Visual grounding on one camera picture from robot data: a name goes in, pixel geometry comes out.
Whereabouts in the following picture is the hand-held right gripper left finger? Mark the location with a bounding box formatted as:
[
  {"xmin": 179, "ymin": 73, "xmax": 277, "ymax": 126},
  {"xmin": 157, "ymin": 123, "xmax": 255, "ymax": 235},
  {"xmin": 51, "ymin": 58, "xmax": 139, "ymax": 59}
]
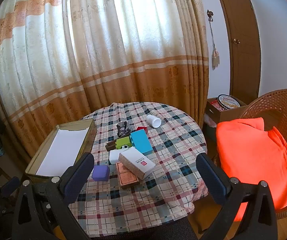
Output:
[{"xmin": 10, "ymin": 152, "xmax": 95, "ymax": 240}]

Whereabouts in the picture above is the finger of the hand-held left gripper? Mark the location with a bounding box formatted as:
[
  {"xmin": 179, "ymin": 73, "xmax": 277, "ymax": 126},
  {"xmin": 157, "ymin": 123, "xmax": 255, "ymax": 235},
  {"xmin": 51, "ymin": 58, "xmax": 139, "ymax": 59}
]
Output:
[{"xmin": 0, "ymin": 177, "xmax": 20, "ymax": 201}]

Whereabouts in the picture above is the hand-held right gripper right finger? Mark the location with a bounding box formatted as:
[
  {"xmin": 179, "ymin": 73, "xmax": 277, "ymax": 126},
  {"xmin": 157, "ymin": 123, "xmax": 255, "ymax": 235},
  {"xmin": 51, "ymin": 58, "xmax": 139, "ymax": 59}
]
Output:
[{"xmin": 195, "ymin": 152, "xmax": 279, "ymax": 240}]

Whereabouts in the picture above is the small purple box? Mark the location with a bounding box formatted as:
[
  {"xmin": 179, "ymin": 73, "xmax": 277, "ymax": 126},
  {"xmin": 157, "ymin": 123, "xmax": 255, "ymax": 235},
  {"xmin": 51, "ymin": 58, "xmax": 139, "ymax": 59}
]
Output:
[{"xmin": 92, "ymin": 165, "xmax": 109, "ymax": 182}]

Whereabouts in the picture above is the white charger plug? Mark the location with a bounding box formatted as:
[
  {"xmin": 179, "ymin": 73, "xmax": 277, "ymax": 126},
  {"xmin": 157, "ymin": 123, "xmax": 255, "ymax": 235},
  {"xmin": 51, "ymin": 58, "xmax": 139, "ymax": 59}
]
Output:
[{"xmin": 109, "ymin": 148, "xmax": 130, "ymax": 165}]

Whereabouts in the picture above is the gold rectangular metal tin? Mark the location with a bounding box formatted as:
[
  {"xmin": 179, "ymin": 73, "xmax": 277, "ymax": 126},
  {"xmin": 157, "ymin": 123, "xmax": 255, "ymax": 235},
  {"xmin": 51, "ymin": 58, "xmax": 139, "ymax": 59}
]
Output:
[{"xmin": 25, "ymin": 118, "xmax": 97, "ymax": 188}]

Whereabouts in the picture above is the brown wooden comb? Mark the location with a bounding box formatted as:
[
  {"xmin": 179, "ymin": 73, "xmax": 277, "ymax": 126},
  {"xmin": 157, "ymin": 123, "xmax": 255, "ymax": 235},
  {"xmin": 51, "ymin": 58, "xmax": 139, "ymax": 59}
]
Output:
[{"xmin": 105, "ymin": 140, "xmax": 117, "ymax": 152}]

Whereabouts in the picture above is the pink copper box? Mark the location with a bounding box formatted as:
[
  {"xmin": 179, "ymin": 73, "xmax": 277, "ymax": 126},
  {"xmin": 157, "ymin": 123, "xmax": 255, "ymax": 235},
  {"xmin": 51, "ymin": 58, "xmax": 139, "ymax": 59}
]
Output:
[{"xmin": 116, "ymin": 162, "xmax": 140, "ymax": 190}]

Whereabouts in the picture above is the green building block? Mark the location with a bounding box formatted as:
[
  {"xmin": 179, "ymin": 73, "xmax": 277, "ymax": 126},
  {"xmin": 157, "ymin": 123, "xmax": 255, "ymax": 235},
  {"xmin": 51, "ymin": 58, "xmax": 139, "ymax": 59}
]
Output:
[{"xmin": 115, "ymin": 136, "xmax": 132, "ymax": 150}]

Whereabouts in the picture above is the white carton with red label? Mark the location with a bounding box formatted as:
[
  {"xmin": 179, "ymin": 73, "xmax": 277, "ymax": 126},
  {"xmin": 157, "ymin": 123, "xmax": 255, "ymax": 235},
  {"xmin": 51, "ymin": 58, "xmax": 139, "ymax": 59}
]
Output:
[{"xmin": 118, "ymin": 147, "xmax": 156, "ymax": 180}]

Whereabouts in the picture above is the grey toy figure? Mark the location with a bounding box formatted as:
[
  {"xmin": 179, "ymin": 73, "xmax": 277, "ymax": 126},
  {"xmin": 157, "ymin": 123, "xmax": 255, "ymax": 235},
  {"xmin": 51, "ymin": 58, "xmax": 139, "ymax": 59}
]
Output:
[{"xmin": 117, "ymin": 121, "xmax": 131, "ymax": 138}]

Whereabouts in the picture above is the blue building block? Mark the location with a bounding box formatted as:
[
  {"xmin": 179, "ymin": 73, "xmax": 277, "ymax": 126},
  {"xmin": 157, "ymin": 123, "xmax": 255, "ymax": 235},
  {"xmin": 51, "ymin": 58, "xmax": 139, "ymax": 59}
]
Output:
[{"xmin": 130, "ymin": 130, "xmax": 153, "ymax": 155}]

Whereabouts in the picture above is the white plastic bottle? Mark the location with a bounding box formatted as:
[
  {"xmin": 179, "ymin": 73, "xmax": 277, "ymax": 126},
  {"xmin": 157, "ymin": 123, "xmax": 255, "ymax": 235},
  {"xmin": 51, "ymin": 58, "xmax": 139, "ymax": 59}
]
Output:
[{"xmin": 146, "ymin": 114, "xmax": 162, "ymax": 128}]

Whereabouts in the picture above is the white paper lining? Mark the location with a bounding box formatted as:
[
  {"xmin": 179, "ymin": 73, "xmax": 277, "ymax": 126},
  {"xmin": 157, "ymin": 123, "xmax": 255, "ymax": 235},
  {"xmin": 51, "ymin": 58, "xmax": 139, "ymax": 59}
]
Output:
[{"xmin": 35, "ymin": 127, "xmax": 90, "ymax": 177}]

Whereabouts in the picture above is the orange cushion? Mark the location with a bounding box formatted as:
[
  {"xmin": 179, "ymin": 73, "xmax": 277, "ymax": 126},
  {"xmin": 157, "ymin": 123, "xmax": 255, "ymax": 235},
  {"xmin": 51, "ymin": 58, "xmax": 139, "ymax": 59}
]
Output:
[{"xmin": 216, "ymin": 117, "xmax": 287, "ymax": 222}]

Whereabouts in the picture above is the plaid tablecloth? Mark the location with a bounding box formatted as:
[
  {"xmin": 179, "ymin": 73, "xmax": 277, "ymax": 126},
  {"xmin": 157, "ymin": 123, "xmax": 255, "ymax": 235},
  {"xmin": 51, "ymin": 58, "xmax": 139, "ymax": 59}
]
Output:
[{"xmin": 32, "ymin": 102, "xmax": 209, "ymax": 237}]

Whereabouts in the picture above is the brown cardboard box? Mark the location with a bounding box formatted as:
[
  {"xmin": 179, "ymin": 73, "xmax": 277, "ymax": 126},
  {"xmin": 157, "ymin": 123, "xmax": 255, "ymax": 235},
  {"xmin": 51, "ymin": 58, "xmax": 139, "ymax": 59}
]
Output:
[{"xmin": 205, "ymin": 97, "xmax": 249, "ymax": 130}]

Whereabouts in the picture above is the round cookie tin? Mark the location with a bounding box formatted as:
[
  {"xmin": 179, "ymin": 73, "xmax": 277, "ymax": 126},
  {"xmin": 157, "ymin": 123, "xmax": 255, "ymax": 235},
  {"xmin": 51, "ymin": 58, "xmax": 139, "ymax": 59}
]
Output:
[{"xmin": 217, "ymin": 94, "xmax": 241, "ymax": 110}]

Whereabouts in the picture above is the brown wicker chair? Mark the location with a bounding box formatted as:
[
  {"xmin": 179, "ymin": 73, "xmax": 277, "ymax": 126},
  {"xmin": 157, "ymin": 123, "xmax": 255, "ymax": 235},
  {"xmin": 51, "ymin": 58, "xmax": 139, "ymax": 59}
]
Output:
[{"xmin": 213, "ymin": 89, "xmax": 287, "ymax": 220}]

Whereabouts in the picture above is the curtain tieback tassel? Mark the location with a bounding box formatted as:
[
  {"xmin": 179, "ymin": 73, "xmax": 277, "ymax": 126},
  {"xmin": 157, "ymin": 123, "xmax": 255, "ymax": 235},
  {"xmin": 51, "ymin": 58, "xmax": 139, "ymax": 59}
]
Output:
[{"xmin": 207, "ymin": 9, "xmax": 220, "ymax": 71}]

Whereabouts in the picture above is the cream and orange curtain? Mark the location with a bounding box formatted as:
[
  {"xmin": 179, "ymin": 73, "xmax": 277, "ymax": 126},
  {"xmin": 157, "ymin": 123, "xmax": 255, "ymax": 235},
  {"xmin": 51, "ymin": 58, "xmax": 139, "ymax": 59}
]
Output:
[{"xmin": 0, "ymin": 0, "xmax": 210, "ymax": 160}]

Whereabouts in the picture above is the brown wooden door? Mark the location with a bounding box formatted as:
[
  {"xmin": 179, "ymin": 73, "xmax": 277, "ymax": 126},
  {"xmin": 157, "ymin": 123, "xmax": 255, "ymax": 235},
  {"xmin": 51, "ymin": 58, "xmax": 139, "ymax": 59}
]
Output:
[{"xmin": 212, "ymin": 0, "xmax": 261, "ymax": 105}]

